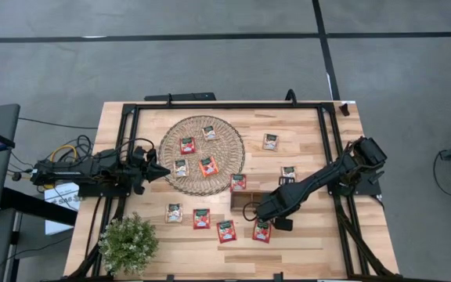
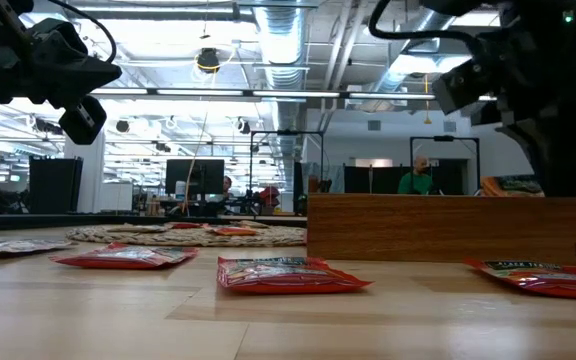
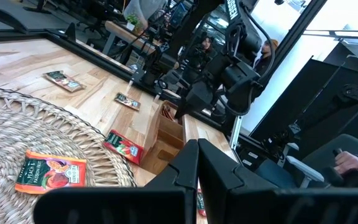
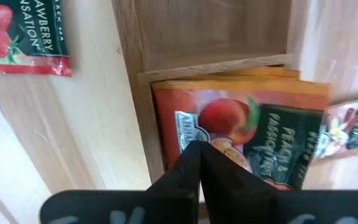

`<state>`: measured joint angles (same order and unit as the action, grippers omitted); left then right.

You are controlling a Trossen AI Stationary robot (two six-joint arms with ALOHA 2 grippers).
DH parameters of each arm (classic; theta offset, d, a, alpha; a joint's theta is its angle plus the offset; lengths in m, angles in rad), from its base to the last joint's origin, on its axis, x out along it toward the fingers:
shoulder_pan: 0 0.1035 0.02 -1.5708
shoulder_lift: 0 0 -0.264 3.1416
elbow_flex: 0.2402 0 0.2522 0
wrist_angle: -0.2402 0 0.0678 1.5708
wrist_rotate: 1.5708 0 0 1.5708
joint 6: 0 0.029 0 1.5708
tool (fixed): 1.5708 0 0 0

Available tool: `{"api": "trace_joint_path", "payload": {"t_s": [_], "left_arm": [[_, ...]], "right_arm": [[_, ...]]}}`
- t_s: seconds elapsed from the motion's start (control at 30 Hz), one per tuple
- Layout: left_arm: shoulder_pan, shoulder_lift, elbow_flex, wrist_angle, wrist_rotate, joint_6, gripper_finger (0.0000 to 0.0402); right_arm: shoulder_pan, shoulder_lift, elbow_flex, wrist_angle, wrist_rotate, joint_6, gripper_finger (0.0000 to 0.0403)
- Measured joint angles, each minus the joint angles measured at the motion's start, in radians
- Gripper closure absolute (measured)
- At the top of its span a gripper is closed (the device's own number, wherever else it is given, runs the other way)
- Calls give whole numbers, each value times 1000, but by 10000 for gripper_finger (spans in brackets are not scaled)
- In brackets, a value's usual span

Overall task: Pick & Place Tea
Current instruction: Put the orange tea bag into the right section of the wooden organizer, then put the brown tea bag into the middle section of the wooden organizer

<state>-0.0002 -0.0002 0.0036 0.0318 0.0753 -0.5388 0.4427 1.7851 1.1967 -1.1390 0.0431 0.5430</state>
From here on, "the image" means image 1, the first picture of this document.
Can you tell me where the small artificial potted plant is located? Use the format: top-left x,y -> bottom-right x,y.
97,211 -> 161,277

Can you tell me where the white cardboard box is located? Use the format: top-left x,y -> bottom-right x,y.
44,182 -> 81,236

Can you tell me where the beige tea packet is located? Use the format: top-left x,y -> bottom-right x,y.
262,132 -> 280,152
164,202 -> 184,224
173,158 -> 190,178
202,125 -> 219,141
280,165 -> 297,180

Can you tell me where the long black bar device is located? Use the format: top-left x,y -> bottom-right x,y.
143,92 -> 218,103

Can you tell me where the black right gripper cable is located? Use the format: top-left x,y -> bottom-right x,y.
242,201 -> 264,222

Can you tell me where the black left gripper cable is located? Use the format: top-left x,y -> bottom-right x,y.
114,136 -> 157,157

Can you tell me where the black cable bundle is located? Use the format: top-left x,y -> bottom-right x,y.
8,134 -> 96,185

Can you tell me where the black frame hook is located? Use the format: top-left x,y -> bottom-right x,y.
283,89 -> 299,107

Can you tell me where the thin black floor cable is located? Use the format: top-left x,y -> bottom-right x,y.
16,116 -> 99,131

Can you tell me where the orange tea packet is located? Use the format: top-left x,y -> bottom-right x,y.
198,156 -> 220,178

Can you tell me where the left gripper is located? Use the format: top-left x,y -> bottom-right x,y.
130,145 -> 171,196

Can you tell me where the round woven placemat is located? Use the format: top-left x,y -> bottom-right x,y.
157,114 -> 246,197

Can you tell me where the red tea packet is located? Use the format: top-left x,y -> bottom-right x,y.
251,219 -> 272,244
229,173 -> 247,193
216,219 -> 237,244
193,208 -> 211,230
179,136 -> 197,155

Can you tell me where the black metal table frame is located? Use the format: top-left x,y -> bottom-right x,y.
63,102 -> 402,282

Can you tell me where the black floor beam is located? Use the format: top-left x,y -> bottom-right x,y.
0,186 -> 78,227

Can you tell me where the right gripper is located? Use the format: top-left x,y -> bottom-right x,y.
255,183 -> 303,231

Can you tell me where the yellow floor cable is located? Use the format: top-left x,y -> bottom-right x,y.
48,143 -> 78,191

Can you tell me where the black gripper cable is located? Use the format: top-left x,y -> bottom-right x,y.
114,136 -> 157,157
242,201 -> 264,222

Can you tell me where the wooden tea organizer box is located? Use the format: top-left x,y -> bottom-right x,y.
229,190 -> 277,215

